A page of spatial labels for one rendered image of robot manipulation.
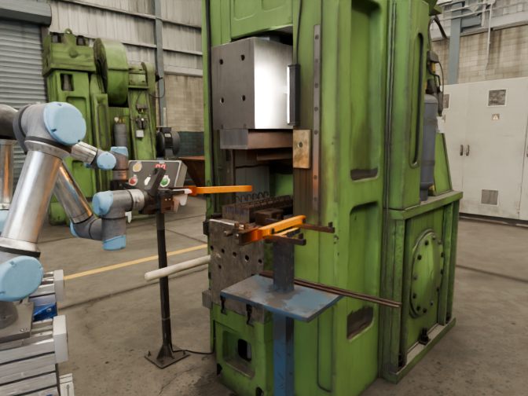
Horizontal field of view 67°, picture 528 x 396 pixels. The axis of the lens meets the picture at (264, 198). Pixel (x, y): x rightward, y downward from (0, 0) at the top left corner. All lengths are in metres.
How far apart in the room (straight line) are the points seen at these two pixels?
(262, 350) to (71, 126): 1.32
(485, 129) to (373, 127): 4.85
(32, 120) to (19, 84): 8.42
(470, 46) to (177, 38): 7.07
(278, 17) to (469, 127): 5.24
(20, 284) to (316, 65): 1.35
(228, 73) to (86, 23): 8.64
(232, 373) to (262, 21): 1.76
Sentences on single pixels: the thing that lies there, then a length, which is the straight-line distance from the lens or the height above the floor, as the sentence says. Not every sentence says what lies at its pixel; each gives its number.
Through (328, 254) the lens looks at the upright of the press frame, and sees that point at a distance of 1.83.
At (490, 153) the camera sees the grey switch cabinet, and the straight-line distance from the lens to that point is 6.81.
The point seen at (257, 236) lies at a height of 0.99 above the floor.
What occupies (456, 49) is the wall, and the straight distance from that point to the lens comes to 7.83.
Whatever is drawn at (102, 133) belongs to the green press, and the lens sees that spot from 6.54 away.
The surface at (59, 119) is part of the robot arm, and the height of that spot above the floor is 1.38.
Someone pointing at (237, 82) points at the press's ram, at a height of 1.58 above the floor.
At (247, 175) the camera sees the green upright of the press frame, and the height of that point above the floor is 1.11.
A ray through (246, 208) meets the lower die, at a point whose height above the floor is 0.99.
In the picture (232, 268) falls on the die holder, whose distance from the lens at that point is 1.98.
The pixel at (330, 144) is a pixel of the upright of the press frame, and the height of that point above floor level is 1.29.
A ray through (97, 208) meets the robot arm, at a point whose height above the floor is 1.11.
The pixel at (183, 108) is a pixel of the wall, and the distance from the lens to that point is 11.08.
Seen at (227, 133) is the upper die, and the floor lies 1.34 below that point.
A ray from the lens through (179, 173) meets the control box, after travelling 2.23.
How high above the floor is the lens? 1.33
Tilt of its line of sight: 9 degrees down
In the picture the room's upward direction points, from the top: 1 degrees counter-clockwise
